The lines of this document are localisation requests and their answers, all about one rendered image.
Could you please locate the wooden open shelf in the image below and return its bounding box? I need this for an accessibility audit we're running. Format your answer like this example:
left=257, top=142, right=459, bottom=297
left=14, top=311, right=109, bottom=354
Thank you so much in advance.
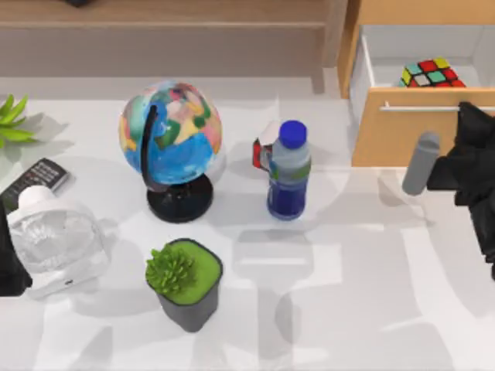
left=0, top=0, right=349, bottom=94

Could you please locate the blue bottle with blue cap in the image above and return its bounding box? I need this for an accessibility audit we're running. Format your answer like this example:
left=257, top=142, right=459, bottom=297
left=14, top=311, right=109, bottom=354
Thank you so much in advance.
left=266, top=120, right=312, bottom=222

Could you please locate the green plant in grey pot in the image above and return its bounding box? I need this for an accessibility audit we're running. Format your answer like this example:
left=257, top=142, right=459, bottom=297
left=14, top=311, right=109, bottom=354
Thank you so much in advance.
left=145, top=237, right=224, bottom=334

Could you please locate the green leafy plant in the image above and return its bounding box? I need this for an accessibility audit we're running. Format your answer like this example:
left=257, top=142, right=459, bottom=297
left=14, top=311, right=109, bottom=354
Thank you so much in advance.
left=0, top=94, right=40, bottom=150

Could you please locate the multicoloured puzzle cube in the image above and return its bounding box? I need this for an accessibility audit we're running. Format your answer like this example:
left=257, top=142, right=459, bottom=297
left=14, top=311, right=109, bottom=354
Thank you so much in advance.
left=398, top=56, right=467, bottom=90

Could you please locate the black calculator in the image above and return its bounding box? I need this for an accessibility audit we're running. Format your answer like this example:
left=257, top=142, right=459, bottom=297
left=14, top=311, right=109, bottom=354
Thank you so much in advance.
left=0, top=157, right=73, bottom=212

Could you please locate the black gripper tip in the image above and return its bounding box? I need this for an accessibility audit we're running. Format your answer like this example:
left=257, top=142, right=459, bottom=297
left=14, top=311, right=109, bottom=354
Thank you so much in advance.
left=0, top=200, right=34, bottom=298

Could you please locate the white desk fan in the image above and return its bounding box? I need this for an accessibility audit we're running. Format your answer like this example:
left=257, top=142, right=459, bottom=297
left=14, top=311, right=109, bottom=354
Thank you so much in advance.
left=5, top=185, right=111, bottom=301

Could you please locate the grey drawer inside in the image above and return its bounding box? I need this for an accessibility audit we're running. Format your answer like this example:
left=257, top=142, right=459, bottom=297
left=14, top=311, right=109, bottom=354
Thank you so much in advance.
left=350, top=24, right=495, bottom=90

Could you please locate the long metal drawer handle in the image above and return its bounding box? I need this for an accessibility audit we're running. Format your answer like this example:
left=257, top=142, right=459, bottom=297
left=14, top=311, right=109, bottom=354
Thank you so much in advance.
left=379, top=102, right=495, bottom=114

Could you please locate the pale wooden drawer front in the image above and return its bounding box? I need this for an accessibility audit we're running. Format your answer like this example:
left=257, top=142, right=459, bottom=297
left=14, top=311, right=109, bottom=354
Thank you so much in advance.
left=350, top=87, right=495, bottom=168

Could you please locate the red and white carton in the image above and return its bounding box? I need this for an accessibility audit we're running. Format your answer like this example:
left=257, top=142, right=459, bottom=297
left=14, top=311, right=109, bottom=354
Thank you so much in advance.
left=252, top=120, right=282, bottom=174

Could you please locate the colourful globe on black stand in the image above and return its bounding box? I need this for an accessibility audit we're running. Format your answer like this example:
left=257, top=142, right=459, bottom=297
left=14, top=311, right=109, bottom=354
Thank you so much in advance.
left=118, top=80, right=224, bottom=225

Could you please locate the wooden cabinet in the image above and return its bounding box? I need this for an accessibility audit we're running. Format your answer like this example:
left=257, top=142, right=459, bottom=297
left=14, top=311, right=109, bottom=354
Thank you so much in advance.
left=335, top=0, right=495, bottom=100

